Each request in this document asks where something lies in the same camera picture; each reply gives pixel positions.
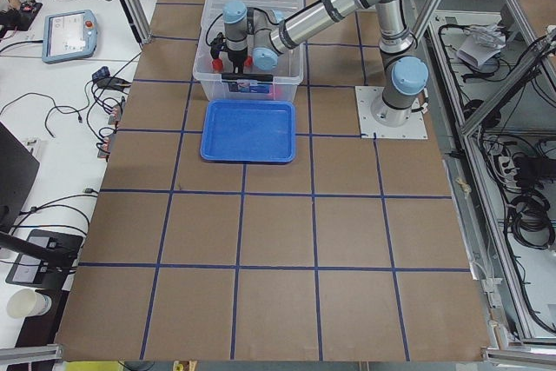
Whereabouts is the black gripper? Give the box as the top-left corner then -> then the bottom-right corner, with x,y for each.
210,32 -> 249,76

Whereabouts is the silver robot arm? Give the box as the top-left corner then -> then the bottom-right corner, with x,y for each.
194,0 -> 415,101

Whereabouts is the blue plastic tray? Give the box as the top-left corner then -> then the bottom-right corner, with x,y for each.
200,100 -> 296,164

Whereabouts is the clear plastic storage box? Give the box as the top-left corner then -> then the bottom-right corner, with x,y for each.
193,0 -> 304,102

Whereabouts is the blue teach pendant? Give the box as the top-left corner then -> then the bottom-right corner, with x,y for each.
42,10 -> 97,63

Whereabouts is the white paper cup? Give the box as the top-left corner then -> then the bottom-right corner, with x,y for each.
6,288 -> 52,319

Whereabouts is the black box latch handle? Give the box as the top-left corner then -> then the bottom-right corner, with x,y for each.
221,73 -> 274,83

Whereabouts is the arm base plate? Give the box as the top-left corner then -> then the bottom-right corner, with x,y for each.
354,86 -> 428,141

